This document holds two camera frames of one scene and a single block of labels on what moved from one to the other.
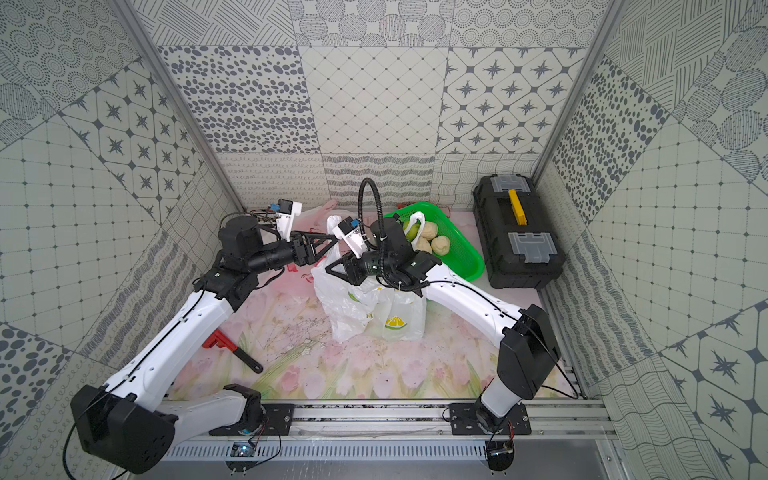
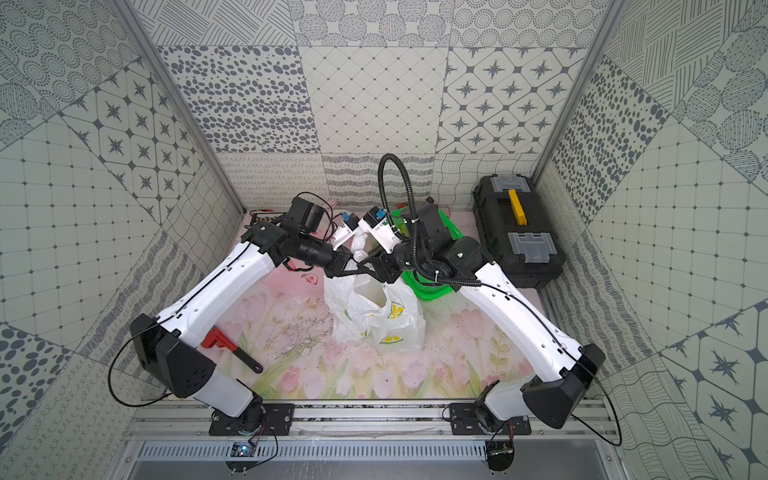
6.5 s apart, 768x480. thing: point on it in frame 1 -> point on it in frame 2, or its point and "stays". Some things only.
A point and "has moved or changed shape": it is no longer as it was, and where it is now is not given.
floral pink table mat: (278, 340) stays
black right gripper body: (377, 264) stays
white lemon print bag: (418, 217) has moved or changed shape
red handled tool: (223, 341) stays
